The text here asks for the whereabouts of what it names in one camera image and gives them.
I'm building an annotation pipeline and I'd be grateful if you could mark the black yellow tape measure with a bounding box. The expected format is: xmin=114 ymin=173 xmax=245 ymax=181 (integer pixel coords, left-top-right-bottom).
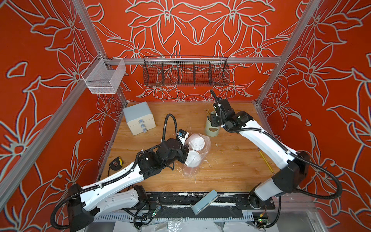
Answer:
xmin=109 ymin=157 xmax=123 ymax=171

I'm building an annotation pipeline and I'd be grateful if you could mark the white mini drawer box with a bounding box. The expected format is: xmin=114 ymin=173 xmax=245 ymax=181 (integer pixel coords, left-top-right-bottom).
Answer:
xmin=123 ymin=102 xmax=156 ymax=135

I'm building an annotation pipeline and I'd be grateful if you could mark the wooden stir sticks bundle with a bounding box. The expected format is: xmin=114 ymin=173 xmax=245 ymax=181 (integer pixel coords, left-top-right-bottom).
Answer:
xmin=205 ymin=108 xmax=212 ymax=117

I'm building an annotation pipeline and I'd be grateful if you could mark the black wire wall basket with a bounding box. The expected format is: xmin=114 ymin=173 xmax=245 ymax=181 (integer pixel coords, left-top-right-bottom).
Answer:
xmin=143 ymin=55 xmax=230 ymax=87

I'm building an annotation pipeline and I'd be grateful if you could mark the mint green tin canister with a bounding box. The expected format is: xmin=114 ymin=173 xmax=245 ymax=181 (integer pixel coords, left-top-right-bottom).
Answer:
xmin=205 ymin=111 xmax=220 ymax=137

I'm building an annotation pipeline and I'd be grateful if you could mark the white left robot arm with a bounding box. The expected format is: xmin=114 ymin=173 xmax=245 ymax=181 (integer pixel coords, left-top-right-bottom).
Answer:
xmin=50 ymin=114 xmax=189 ymax=232

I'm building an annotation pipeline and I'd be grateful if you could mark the red milk tea cup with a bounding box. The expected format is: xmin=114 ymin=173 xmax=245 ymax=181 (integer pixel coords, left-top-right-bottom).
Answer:
xmin=188 ymin=134 xmax=205 ymax=151
xmin=184 ymin=150 xmax=202 ymax=168

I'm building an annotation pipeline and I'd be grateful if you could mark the clear plastic carrier bag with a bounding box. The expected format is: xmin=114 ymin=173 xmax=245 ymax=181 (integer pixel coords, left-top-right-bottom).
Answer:
xmin=182 ymin=133 xmax=211 ymax=177

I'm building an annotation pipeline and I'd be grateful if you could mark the yellow pencil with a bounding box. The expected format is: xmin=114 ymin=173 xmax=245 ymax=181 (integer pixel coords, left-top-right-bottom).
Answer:
xmin=258 ymin=148 xmax=275 ymax=175

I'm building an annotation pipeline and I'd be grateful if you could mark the light blue foot pedal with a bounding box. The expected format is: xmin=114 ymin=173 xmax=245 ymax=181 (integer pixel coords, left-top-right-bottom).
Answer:
xmin=191 ymin=190 xmax=218 ymax=216

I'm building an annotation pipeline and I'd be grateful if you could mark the white wire mesh basket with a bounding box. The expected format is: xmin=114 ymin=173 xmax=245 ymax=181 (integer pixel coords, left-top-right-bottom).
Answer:
xmin=81 ymin=53 xmax=127 ymax=94

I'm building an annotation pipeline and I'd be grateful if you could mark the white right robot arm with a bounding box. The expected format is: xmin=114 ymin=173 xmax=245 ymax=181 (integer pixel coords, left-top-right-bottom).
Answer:
xmin=210 ymin=90 xmax=343 ymax=209

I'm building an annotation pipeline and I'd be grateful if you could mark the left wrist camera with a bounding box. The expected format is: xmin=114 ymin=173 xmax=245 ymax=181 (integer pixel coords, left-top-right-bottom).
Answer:
xmin=177 ymin=129 xmax=189 ymax=145

